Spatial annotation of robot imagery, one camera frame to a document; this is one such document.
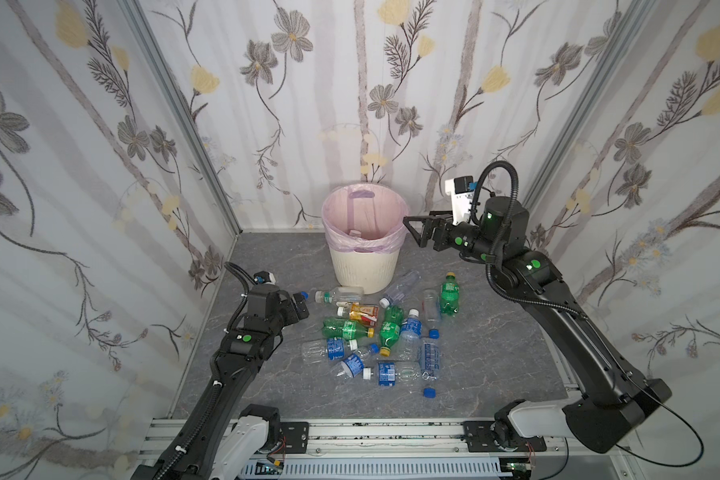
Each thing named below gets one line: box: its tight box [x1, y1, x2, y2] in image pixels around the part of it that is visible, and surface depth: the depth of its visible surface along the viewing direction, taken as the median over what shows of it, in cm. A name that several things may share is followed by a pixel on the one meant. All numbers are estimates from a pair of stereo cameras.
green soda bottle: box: [440, 272, 460, 316], surface depth 99 cm
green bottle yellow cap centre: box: [379, 305, 405, 357], surface depth 90 cm
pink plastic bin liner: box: [322, 183, 408, 253], surface depth 96 cm
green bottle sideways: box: [322, 318, 375, 340], surface depth 90 cm
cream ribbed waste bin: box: [329, 247, 401, 295], surface depth 91 cm
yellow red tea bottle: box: [349, 302, 379, 327], surface depth 92 cm
